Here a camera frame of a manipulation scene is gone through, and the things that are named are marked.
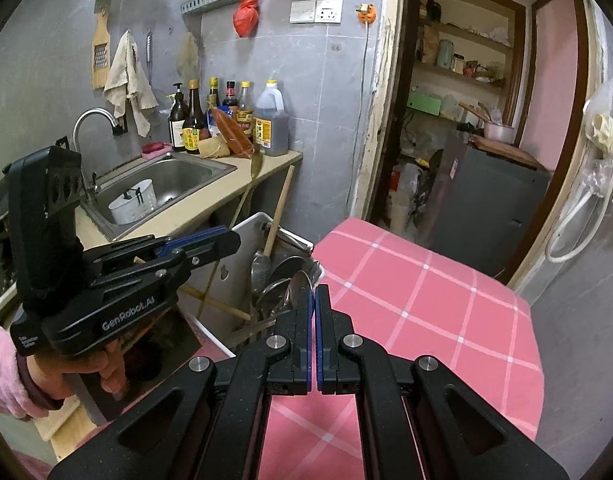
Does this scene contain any steel faucet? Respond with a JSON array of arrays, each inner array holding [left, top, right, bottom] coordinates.
[[71, 107, 126, 153]]

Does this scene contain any white hose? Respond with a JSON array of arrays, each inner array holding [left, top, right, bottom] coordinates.
[[545, 159, 613, 265]]

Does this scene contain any steel teaspoon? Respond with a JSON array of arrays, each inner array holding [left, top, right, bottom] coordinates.
[[285, 270, 312, 309]]

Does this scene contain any steel sink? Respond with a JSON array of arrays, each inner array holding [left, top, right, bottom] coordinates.
[[82, 152, 236, 240]]

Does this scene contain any red plastic bag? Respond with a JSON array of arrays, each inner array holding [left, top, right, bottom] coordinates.
[[233, 0, 259, 38]]

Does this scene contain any wooden chopstick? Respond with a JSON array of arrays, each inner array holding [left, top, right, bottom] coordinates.
[[178, 285, 251, 321], [263, 164, 297, 258]]

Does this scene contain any pink pot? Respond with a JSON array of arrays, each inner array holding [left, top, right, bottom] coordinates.
[[484, 122, 515, 144]]

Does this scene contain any large soy sauce jug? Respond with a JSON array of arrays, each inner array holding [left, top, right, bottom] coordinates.
[[253, 79, 289, 157]]

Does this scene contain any dark sauce bottle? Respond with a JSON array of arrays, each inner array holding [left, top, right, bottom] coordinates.
[[183, 79, 210, 154]]

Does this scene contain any hanging beige towel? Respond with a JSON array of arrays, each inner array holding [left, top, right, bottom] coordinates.
[[102, 30, 158, 138]]

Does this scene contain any wooden grater board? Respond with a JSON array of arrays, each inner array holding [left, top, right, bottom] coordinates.
[[92, 0, 112, 90]]

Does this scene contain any white perforated utensil holder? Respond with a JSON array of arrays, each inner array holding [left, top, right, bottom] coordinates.
[[178, 211, 325, 361]]

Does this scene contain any gold small spoon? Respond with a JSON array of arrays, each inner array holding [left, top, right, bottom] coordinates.
[[198, 144, 263, 316]]

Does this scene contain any large steel spoon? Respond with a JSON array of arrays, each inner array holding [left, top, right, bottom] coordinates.
[[250, 250, 272, 296]]

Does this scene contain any dark grey cabinet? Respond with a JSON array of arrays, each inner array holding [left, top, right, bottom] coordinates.
[[415, 138, 550, 278]]

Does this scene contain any white wall socket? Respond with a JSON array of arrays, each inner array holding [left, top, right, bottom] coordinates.
[[289, 0, 343, 24]]

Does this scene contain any pink fuzzy sleeve forearm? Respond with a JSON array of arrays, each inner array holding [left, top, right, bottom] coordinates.
[[0, 327, 52, 418]]

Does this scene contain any person left hand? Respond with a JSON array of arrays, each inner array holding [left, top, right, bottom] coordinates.
[[24, 340, 126, 400]]

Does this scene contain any pink checkered tablecloth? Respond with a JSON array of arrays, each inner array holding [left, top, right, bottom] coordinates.
[[259, 218, 544, 479]]

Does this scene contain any grey wall shelf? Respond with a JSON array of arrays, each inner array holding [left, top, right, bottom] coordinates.
[[180, 0, 240, 15]]

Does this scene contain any green box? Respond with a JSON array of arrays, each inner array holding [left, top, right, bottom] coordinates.
[[407, 91, 442, 116]]

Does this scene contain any white container in sink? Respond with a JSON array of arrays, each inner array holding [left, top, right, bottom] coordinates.
[[108, 179, 158, 226]]

